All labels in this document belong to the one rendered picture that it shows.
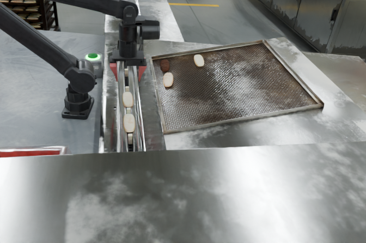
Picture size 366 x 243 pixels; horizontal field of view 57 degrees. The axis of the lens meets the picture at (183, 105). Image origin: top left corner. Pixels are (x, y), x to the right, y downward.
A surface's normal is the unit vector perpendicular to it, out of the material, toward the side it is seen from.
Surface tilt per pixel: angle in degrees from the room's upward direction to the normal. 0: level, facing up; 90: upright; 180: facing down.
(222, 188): 0
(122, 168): 0
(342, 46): 90
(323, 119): 10
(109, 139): 0
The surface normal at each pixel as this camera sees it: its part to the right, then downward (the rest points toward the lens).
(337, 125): -0.08, -0.82
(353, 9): 0.17, 0.55
